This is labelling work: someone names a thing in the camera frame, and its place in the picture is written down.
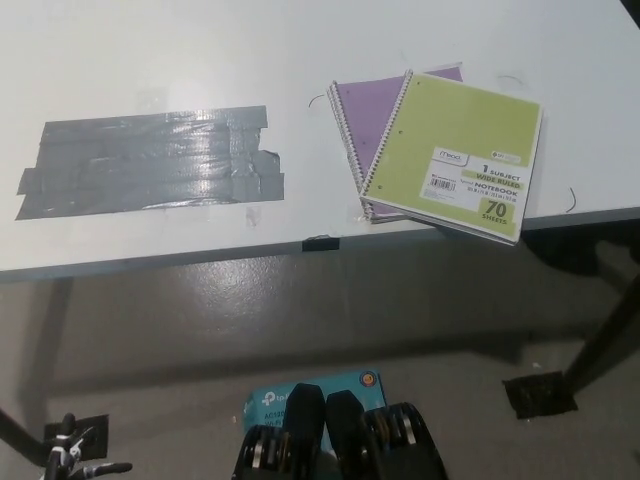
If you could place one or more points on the robot left hand black white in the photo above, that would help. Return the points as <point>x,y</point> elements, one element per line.
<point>67,452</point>

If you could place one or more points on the green spiral notebook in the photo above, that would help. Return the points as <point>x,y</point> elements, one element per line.
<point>460,130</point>

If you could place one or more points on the black floor tape patch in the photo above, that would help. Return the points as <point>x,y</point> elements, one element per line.
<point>95,430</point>
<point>530,397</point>

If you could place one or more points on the black stand leg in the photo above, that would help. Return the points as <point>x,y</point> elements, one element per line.
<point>20,432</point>
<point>605,335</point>

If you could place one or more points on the teal router box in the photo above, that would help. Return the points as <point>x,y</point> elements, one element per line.
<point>270,400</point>

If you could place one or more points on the small black tape strip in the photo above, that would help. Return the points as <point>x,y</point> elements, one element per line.
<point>321,245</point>

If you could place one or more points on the purple spiral notebook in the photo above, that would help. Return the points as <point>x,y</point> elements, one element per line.
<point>365,115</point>

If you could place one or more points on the grey duct tape patch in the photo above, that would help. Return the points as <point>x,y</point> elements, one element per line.
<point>150,160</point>

